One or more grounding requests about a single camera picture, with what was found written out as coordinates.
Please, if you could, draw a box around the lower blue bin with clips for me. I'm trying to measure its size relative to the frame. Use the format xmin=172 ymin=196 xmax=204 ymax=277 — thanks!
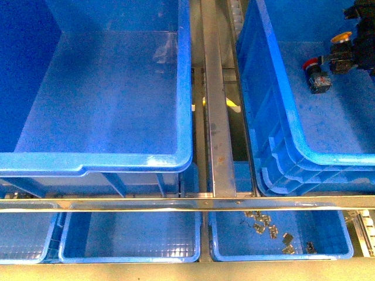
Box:
xmin=209 ymin=210 xmax=354 ymax=262

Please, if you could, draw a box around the red push button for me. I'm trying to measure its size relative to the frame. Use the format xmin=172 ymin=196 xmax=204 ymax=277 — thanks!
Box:
xmin=302 ymin=57 xmax=332 ymax=94

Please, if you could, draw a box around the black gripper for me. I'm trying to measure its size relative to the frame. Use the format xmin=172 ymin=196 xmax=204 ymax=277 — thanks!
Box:
xmin=343 ymin=1 xmax=374 ymax=70

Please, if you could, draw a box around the blue target bin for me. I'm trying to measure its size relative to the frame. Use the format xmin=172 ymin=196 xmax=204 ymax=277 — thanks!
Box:
xmin=236 ymin=1 xmax=374 ymax=196

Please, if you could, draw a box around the pile of metal clips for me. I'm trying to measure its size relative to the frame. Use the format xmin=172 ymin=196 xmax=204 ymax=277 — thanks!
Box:
xmin=232 ymin=211 xmax=318 ymax=260

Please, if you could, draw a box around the lower blue bin left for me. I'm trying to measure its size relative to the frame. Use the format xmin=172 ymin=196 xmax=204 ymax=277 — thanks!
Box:
xmin=1 ymin=213 xmax=58 ymax=265

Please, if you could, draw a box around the metal roller rack frame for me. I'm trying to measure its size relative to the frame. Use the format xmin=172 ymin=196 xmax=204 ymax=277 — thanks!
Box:
xmin=1 ymin=1 xmax=374 ymax=260

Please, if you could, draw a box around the yellow push button large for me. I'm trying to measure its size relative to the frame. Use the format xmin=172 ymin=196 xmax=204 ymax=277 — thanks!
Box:
xmin=318 ymin=32 xmax=357 ymax=74

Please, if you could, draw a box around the blue empty middle bin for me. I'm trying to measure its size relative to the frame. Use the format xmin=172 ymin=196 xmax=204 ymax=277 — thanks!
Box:
xmin=1 ymin=1 xmax=193 ymax=198

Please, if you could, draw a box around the lower blue bin middle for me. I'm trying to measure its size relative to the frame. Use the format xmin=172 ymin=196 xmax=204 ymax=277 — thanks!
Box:
xmin=59 ymin=212 xmax=202 ymax=263

